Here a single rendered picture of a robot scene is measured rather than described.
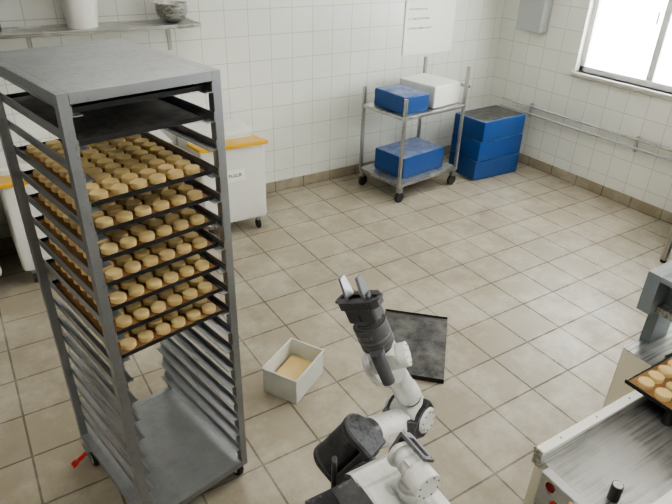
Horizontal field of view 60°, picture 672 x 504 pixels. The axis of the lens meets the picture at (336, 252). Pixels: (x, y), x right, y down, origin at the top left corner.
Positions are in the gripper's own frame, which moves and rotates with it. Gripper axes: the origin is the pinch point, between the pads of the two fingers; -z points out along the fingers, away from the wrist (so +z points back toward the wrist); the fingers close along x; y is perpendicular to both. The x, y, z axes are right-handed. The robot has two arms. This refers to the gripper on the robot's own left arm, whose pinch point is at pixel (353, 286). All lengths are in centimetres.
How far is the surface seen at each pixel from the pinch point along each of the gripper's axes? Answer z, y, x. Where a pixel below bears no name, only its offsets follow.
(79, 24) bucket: -103, -170, -264
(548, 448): 73, -20, 26
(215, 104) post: -46, -34, -49
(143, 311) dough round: 5, 1, -87
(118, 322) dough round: 3, 9, -89
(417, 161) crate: 103, -359, -167
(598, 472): 84, -23, 37
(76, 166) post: -48, 9, -64
